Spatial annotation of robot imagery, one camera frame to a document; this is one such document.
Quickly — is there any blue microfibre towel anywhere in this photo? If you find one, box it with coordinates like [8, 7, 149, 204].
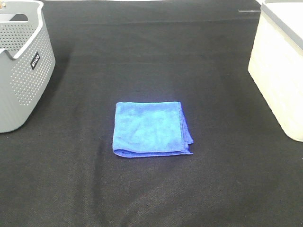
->
[112, 101, 194, 158]

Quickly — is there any black table cloth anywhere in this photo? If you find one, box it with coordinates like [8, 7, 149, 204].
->
[0, 0, 303, 227]

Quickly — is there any cream plastic basket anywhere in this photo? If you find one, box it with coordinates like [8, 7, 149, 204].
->
[248, 0, 303, 141]

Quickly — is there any grey perforated plastic basket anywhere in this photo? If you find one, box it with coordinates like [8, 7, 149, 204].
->
[0, 0, 55, 133]

